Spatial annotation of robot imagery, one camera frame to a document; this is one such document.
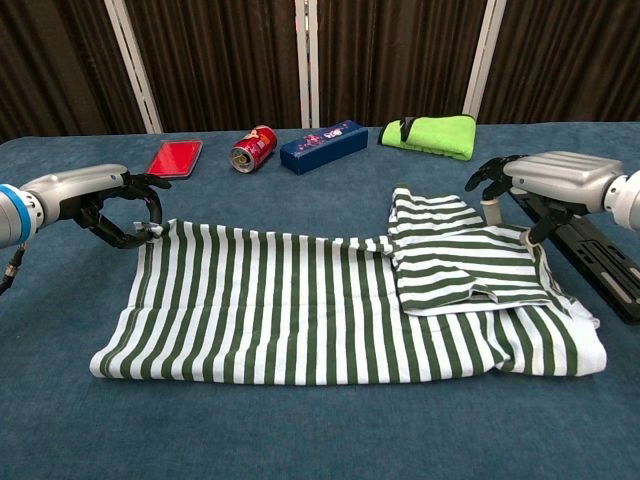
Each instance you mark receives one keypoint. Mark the red soda can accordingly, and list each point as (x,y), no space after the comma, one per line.
(255,147)

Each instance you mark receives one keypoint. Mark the blue rectangular box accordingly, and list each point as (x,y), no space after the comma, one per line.
(322,146)

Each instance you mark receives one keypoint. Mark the green white striped shirt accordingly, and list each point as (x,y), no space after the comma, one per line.
(300,310)

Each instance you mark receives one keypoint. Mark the black folding laptop stand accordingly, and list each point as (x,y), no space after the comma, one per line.
(600,265)

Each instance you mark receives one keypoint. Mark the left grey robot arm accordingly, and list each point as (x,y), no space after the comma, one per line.
(12,215)

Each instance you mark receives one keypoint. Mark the green folded cloth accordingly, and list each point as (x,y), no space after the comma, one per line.
(435,135)

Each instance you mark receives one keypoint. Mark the white partition post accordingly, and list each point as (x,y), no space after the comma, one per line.
(301,65)
(484,60)
(134,65)

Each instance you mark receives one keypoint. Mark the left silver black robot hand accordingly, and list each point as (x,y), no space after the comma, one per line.
(75,190)

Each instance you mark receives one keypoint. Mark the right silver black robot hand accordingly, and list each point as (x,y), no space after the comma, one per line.
(565,177)

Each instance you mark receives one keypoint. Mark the red flat card case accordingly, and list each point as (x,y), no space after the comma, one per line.
(175,157)

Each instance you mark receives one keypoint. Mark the dark brown curtain panel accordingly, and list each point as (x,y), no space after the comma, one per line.
(215,60)
(395,60)
(570,60)
(50,60)

